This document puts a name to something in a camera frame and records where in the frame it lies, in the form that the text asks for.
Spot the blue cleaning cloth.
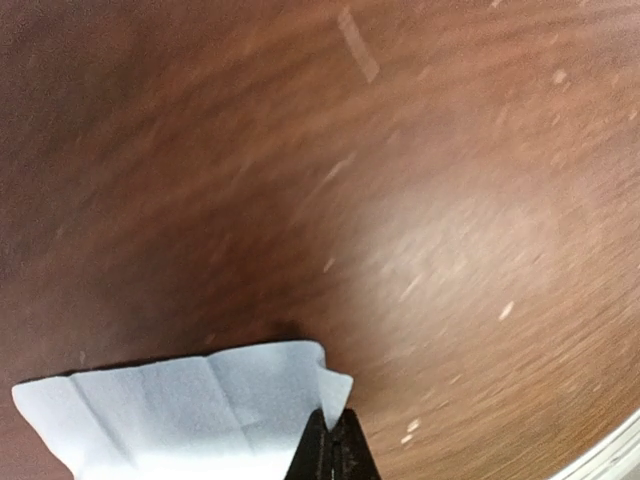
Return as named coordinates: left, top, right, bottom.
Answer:
left=12, top=341, right=353, bottom=479

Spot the front aluminium rail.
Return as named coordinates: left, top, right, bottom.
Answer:
left=550, top=410, right=640, bottom=480

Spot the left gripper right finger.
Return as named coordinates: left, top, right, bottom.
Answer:
left=331, top=409, right=381, bottom=480

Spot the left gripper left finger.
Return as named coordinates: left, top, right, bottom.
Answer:
left=284, top=409, right=333, bottom=480

